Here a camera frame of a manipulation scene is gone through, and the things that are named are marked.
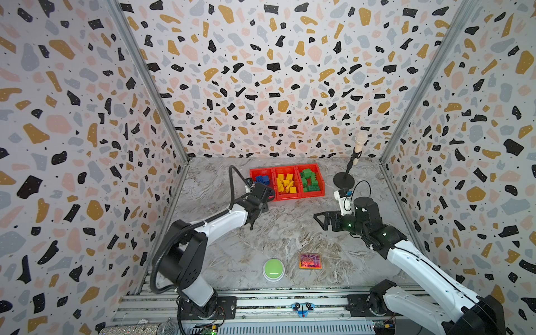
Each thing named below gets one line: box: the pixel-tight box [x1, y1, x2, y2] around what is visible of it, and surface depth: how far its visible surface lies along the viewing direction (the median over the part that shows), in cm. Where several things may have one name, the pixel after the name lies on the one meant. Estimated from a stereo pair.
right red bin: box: [296, 163, 326, 199], surface depth 108 cm
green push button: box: [262, 258, 286, 282], surface depth 83 cm
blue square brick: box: [254, 175, 270, 186], surface depth 111 cm
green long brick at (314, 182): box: [311, 172, 319, 187], surface depth 109 cm
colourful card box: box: [298, 252, 323, 270], surface depth 85 cm
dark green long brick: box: [301, 177, 309, 192], surface depth 109 cm
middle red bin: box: [271, 165, 302, 202], surface depth 105 cm
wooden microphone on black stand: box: [332, 131, 368, 190], surface depth 113 cm
